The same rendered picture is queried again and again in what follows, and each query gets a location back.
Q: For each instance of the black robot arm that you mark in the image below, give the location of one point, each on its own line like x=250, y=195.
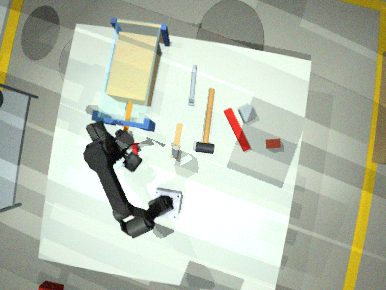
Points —
x=100, y=156

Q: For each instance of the clear-panelled rack with blue frame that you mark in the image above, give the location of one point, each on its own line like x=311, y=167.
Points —
x=132, y=72

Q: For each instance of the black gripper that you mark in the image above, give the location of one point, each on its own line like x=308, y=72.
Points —
x=131, y=162

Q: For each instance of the mallet with wooden handle and black head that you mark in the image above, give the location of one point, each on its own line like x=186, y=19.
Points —
x=205, y=147

